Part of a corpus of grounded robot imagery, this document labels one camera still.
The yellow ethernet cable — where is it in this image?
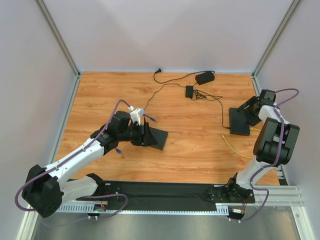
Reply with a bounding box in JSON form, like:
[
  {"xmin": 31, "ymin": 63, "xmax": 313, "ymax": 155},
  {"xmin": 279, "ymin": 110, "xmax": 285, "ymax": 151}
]
[{"xmin": 219, "ymin": 127, "xmax": 262, "ymax": 160}]

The black network switch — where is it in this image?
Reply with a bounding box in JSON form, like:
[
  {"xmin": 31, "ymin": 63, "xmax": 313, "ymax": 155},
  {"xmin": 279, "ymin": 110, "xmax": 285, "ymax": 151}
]
[
  {"xmin": 228, "ymin": 107, "xmax": 250, "ymax": 136},
  {"xmin": 150, "ymin": 127, "xmax": 169, "ymax": 151}
]

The black power cable switch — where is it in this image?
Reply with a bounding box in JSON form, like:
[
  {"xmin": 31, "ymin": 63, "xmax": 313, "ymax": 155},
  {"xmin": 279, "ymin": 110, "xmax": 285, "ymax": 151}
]
[
  {"xmin": 143, "ymin": 83, "xmax": 187, "ymax": 112},
  {"xmin": 191, "ymin": 90, "xmax": 231, "ymax": 130}
]

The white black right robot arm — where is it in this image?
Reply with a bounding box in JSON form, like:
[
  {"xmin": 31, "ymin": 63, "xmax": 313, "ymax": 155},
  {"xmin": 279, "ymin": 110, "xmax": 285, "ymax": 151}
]
[{"xmin": 226, "ymin": 88, "xmax": 300, "ymax": 199}]

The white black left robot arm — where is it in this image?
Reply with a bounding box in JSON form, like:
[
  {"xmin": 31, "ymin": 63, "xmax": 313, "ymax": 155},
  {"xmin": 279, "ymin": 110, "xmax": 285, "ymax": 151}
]
[{"xmin": 21, "ymin": 108, "xmax": 158, "ymax": 218}]

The large black power adapter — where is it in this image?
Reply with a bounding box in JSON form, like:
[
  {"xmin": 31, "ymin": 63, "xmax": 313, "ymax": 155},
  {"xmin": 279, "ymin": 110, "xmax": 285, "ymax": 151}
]
[{"xmin": 195, "ymin": 71, "xmax": 215, "ymax": 86}]

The small black power adapter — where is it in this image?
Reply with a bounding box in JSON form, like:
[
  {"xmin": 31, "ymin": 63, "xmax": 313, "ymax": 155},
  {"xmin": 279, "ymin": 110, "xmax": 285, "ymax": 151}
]
[{"xmin": 185, "ymin": 85, "xmax": 194, "ymax": 99}]

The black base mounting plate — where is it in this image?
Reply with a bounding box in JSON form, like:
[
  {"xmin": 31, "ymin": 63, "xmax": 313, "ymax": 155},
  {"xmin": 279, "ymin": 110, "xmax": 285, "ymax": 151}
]
[{"xmin": 75, "ymin": 180, "xmax": 256, "ymax": 212}]

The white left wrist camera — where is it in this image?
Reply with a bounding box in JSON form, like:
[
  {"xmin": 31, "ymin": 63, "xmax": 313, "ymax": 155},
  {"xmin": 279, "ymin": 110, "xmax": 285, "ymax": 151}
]
[{"xmin": 128, "ymin": 106, "xmax": 145, "ymax": 125}]

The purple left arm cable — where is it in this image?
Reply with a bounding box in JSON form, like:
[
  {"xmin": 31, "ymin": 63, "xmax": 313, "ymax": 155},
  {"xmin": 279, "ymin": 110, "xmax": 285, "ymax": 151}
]
[{"xmin": 14, "ymin": 99, "xmax": 132, "ymax": 227}]

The aluminium right corner post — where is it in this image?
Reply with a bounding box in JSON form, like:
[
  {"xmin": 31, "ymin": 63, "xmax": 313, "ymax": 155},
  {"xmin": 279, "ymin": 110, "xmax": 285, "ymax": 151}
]
[{"xmin": 251, "ymin": 0, "xmax": 302, "ymax": 77}]

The aluminium corner post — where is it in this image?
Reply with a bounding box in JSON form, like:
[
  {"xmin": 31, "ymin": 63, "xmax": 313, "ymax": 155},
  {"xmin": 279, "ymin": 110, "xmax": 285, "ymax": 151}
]
[
  {"xmin": 251, "ymin": 0, "xmax": 302, "ymax": 77},
  {"xmin": 34, "ymin": 0, "xmax": 82, "ymax": 76}
]

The black mains cable with plug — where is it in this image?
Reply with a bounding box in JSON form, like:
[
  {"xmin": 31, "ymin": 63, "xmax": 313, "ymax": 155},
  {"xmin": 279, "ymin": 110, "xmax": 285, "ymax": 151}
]
[{"xmin": 152, "ymin": 67, "xmax": 216, "ymax": 85}]

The aluminium frame rail front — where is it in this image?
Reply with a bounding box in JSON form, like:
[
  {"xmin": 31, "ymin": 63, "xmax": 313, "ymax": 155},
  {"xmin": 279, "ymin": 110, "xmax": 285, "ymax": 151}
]
[{"xmin": 57, "ymin": 181, "xmax": 305, "ymax": 207}]

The grey slotted cable duct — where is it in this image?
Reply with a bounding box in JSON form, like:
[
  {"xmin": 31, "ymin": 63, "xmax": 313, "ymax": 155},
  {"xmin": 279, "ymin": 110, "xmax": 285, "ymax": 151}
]
[{"xmin": 58, "ymin": 202, "xmax": 230, "ymax": 215}]

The aluminium left corner post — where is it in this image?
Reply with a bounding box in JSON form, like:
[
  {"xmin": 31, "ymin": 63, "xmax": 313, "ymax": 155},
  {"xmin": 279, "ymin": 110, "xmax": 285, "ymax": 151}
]
[{"xmin": 34, "ymin": 0, "xmax": 82, "ymax": 76}]

